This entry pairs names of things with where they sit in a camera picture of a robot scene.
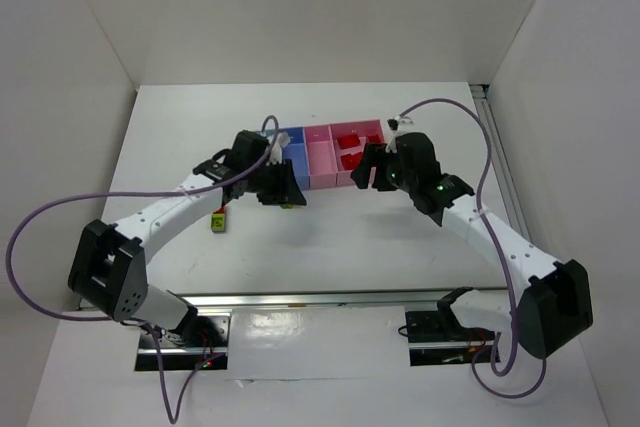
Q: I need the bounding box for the red flower lego piece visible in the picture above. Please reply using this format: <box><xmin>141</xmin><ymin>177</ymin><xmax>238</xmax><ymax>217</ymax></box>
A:
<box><xmin>339</xmin><ymin>152</ymin><xmax>363</xmax><ymax>171</ymax></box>

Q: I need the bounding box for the lime green lego brick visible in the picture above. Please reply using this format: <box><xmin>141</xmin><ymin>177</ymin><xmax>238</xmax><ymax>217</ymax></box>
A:
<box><xmin>210</xmin><ymin>212</ymin><xmax>226</xmax><ymax>233</ymax></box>

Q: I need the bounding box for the red lego plate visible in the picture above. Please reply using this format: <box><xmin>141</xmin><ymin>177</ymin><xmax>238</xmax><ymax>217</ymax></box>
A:
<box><xmin>366</xmin><ymin>133</ymin><xmax>385</xmax><ymax>144</ymax></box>

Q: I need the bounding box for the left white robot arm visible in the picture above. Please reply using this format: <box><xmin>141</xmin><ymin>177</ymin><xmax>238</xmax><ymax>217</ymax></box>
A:
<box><xmin>68</xmin><ymin>130</ymin><xmax>306</xmax><ymax>331</ymax></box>

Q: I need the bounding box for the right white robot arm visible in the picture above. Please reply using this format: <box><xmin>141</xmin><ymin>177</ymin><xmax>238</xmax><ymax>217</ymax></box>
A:
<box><xmin>351</xmin><ymin>132</ymin><xmax>593</xmax><ymax>359</ymax></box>

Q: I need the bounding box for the large pink container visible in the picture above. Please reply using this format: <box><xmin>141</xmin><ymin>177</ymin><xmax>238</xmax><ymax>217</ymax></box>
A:
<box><xmin>329</xmin><ymin>119</ymin><xmax>385</xmax><ymax>187</ymax></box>

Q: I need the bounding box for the dark blue container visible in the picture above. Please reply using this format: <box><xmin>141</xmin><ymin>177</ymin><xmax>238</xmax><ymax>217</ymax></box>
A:
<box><xmin>281</xmin><ymin>127</ymin><xmax>310</xmax><ymax>191</ymax></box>

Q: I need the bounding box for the small pink container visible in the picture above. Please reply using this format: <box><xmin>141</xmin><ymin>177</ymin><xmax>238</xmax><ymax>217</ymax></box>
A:
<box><xmin>304</xmin><ymin>125</ymin><xmax>338</xmax><ymax>189</ymax></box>

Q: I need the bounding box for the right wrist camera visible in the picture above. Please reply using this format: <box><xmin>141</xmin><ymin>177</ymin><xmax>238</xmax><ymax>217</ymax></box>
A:
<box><xmin>387</xmin><ymin>116</ymin><xmax>414</xmax><ymax>142</ymax></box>

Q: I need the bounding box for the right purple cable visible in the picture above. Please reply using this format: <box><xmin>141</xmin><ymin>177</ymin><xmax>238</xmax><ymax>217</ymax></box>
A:
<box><xmin>387</xmin><ymin>99</ymin><xmax>549</xmax><ymax>401</ymax></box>

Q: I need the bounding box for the aluminium rail right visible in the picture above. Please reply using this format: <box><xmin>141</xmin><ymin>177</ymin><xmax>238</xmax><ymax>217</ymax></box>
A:
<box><xmin>469</xmin><ymin>84</ymin><xmax>531</xmax><ymax>240</ymax></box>

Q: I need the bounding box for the aluminium rail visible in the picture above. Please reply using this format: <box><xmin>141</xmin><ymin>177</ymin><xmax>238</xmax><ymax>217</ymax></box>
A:
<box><xmin>469</xmin><ymin>84</ymin><xmax>531</xmax><ymax>240</ymax></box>
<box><xmin>79</xmin><ymin>287</ymin><xmax>471</xmax><ymax>309</ymax></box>

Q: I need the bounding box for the aluminium rail front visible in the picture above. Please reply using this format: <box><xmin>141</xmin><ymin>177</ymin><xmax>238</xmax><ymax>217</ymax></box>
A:
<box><xmin>79</xmin><ymin>287</ymin><xmax>471</xmax><ymax>309</ymax></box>

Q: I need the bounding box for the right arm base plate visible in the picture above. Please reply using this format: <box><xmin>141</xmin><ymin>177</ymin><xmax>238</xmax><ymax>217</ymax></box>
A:
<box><xmin>397</xmin><ymin>311</ymin><xmax>495</xmax><ymax>367</ymax></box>

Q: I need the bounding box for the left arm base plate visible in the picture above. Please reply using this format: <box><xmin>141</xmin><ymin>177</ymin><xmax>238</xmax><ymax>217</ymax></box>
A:
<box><xmin>134</xmin><ymin>311</ymin><xmax>231</xmax><ymax>372</ymax></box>

